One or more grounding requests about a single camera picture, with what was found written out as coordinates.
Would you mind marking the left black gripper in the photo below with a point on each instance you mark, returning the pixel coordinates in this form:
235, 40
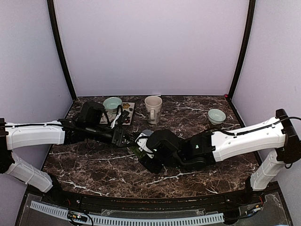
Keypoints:
119, 134

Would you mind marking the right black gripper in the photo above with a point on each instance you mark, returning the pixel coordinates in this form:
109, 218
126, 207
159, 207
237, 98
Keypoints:
153, 168

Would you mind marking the orange pill bottle grey cap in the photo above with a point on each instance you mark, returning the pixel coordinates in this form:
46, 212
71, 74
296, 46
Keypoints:
147, 132

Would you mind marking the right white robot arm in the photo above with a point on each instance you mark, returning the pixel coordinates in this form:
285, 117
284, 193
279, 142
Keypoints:
164, 148

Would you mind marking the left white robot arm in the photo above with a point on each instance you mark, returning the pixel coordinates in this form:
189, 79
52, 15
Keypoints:
85, 125

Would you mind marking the floral square plate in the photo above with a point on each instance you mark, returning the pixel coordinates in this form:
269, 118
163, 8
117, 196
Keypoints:
126, 106

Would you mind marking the left light green bowl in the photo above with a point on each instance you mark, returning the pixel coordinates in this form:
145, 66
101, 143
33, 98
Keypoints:
111, 104

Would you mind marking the light green bowl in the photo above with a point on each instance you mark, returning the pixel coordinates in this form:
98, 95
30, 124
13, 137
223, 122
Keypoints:
111, 104
216, 116

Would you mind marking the cream coral pattern mug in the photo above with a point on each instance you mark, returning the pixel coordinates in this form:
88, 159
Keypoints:
153, 106

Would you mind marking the right light green bowl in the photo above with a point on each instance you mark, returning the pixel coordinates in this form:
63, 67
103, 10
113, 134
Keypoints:
216, 116

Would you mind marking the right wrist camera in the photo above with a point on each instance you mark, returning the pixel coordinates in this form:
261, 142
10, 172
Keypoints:
141, 143

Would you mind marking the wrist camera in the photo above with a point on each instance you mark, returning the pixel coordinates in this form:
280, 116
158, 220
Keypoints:
122, 119
141, 143

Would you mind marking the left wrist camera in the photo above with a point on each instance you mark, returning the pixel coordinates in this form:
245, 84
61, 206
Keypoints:
122, 119

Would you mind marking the white slotted cable duct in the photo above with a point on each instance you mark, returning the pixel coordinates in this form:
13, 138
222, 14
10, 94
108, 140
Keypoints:
128, 218

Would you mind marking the black front table rail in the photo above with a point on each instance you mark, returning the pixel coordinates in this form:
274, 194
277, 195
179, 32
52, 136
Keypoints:
225, 201

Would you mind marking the left black frame post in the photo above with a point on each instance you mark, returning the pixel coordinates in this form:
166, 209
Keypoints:
59, 48

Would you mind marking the black frame post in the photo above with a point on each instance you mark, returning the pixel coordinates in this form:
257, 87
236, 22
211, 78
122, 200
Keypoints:
59, 48
243, 49

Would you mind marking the right black frame post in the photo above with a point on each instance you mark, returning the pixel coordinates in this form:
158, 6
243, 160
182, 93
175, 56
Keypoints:
243, 49

